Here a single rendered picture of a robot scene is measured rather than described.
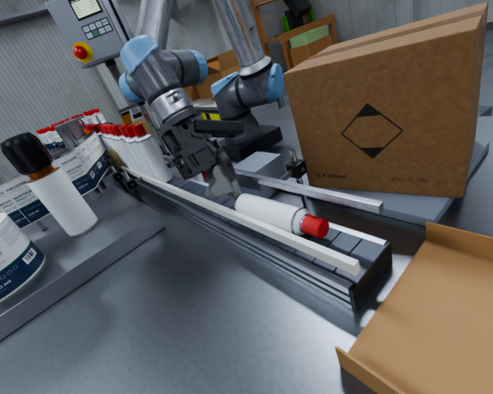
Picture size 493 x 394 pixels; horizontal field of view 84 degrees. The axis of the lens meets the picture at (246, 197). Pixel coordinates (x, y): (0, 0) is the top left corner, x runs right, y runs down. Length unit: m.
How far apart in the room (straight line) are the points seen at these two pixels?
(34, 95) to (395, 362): 6.47
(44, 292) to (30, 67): 5.94
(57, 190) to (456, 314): 0.87
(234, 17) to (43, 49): 5.81
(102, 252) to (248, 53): 0.70
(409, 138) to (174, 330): 0.52
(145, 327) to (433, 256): 0.50
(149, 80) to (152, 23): 0.27
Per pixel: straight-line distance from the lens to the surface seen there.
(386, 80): 0.54
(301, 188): 0.48
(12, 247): 0.86
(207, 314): 0.52
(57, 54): 6.58
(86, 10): 1.11
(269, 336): 0.45
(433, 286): 0.48
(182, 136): 0.57
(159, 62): 0.59
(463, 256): 0.53
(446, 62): 0.52
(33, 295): 0.80
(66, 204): 0.90
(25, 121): 6.57
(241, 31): 0.94
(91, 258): 0.78
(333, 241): 0.48
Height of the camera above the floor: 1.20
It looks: 29 degrees down
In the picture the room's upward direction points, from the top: 21 degrees counter-clockwise
